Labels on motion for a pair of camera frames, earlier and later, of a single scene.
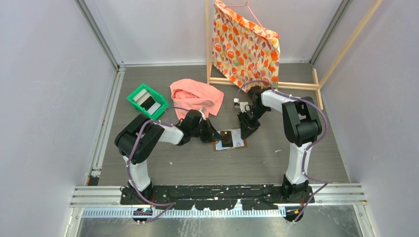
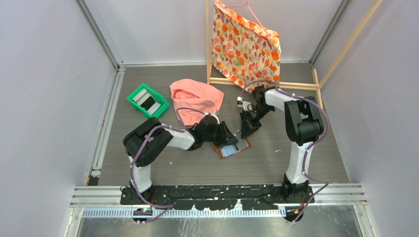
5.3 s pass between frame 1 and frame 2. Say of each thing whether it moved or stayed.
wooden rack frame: stayed
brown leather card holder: moved
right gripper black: stayed
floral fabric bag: stayed
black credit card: moved
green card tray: stayed
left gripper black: moved
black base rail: stayed
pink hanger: stayed
